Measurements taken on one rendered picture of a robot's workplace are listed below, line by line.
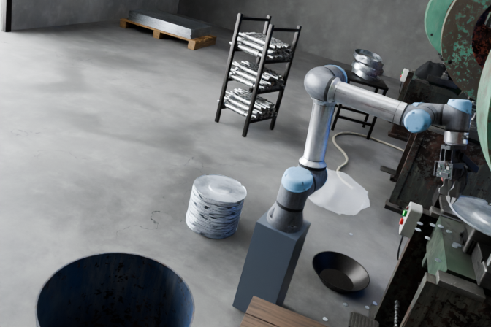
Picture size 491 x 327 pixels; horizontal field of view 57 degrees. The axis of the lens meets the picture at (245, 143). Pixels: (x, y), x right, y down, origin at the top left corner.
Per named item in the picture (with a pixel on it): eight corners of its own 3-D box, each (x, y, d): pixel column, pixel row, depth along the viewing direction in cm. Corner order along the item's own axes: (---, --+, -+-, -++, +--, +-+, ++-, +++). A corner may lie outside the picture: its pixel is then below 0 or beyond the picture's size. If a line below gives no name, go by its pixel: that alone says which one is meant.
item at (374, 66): (330, 130, 451) (356, 52, 421) (328, 115, 493) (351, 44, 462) (369, 140, 450) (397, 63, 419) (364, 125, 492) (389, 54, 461)
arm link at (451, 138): (454, 131, 161) (475, 133, 154) (451, 143, 161) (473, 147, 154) (440, 130, 157) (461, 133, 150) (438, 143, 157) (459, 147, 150)
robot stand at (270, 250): (231, 306, 200) (256, 221, 183) (249, 284, 215) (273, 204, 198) (268, 326, 194) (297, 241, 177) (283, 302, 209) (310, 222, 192)
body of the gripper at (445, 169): (432, 177, 158) (436, 142, 157) (448, 176, 163) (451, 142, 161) (451, 181, 152) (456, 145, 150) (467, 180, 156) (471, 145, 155)
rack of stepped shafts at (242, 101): (248, 139, 379) (277, 26, 343) (209, 118, 402) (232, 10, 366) (277, 131, 412) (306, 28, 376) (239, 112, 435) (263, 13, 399)
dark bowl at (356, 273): (302, 285, 223) (307, 274, 221) (314, 254, 250) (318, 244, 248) (362, 311, 217) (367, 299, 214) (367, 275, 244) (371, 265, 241)
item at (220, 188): (210, 206, 227) (211, 205, 227) (184, 177, 248) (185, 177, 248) (256, 199, 245) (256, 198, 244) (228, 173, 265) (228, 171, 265)
